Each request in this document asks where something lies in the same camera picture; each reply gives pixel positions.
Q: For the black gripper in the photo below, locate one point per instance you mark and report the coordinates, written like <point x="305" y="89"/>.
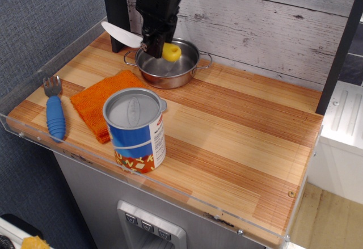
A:
<point x="159" y="24"/>

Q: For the clear acrylic guard rail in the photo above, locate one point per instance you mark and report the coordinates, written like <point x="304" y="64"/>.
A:
<point x="237" y="142"/>

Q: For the dark vertical post right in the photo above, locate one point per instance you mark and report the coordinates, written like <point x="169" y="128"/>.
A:
<point x="340" y="56"/>

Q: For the black and yellow object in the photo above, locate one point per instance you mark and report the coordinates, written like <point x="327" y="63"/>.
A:
<point x="15" y="230"/>

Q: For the orange knitted cloth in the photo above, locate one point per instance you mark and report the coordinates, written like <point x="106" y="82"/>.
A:
<point x="89" y="102"/>

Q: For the dark vertical post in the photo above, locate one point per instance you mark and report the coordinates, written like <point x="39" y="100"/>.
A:
<point x="117" y="13"/>
<point x="340" y="56"/>

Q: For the blue handled fork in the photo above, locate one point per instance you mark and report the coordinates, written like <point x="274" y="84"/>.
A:
<point x="54" y="112"/>

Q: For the stainless steel pot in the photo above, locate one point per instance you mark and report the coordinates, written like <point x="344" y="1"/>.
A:
<point x="163" y="74"/>

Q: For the yellow handled toy knife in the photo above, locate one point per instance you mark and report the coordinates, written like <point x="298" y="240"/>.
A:
<point x="170" y="52"/>

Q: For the dark vertical post left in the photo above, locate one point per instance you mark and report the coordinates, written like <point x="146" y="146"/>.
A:
<point x="117" y="13"/>

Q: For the ice dispenser button panel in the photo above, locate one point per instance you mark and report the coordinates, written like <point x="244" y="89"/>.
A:
<point x="145" y="230"/>

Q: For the blue labelled soup can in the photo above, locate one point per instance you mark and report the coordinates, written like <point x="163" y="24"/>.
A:
<point x="134" y="118"/>

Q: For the white ribbed appliance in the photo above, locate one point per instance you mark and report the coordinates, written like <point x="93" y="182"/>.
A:
<point x="336" y="165"/>

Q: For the silver toy fridge cabinet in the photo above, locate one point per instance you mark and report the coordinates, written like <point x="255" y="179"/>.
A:
<point x="97" y="194"/>

